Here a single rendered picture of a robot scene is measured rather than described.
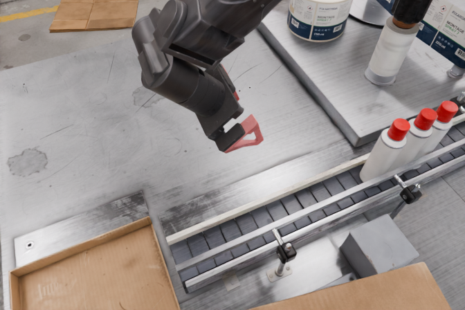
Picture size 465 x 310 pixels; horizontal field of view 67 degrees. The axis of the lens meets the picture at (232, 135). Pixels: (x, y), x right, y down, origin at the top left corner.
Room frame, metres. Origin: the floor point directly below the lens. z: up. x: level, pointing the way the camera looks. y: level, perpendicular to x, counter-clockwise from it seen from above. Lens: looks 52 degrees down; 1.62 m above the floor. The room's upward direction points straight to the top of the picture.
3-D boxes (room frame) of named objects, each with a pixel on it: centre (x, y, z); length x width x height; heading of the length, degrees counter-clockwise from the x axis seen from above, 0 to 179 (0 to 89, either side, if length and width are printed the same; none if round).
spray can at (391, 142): (0.44, -0.33, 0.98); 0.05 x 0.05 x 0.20
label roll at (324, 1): (1.06, -0.29, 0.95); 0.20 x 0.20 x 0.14
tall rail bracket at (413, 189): (0.37, -0.37, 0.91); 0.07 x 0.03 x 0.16; 24
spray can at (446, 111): (0.49, -0.45, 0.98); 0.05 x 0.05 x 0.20
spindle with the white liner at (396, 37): (0.80, -0.45, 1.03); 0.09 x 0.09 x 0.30
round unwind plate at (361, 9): (1.19, -0.55, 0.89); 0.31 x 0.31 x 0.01
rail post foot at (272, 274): (0.23, -0.10, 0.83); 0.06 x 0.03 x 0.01; 113
